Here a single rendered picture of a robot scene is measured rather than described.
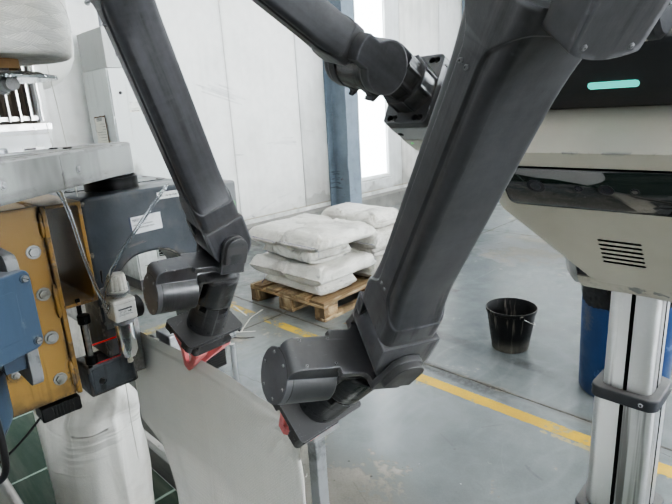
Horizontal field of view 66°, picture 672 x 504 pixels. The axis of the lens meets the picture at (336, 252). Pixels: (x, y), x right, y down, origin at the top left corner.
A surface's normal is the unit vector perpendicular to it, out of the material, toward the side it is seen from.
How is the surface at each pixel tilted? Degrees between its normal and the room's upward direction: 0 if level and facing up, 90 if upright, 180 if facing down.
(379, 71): 103
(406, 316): 117
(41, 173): 90
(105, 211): 90
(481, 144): 127
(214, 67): 90
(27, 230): 90
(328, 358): 40
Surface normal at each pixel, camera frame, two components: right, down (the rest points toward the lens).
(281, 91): 0.72, 0.14
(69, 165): 0.99, -0.03
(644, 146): -0.49, -0.59
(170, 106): 0.57, 0.42
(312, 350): 0.40, -0.64
